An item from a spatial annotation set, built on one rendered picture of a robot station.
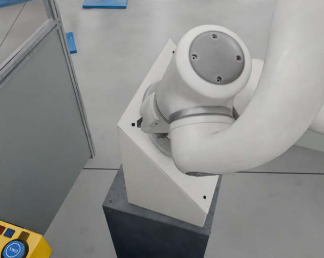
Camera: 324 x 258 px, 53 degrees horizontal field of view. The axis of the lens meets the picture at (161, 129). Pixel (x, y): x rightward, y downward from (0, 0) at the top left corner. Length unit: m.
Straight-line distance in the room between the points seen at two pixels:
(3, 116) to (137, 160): 0.74
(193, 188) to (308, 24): 0.57
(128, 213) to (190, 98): 0.60
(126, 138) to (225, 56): 0.38
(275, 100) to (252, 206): 1.76
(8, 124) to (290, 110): 1.20
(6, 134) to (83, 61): 1.66
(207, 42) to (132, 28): 2.94
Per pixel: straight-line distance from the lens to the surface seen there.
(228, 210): 1.99
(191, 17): 3.46
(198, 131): 0.35
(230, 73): 0.35
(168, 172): 0.73
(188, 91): 0.34
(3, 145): 1.40
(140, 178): 0.79
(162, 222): 0.90
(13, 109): 1.38
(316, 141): 2.35
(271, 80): 0.29
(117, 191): 0.95
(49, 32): 1.49
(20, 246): 0.76
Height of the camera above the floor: 1.74
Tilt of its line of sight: 49 degrees down
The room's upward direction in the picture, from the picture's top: straight up
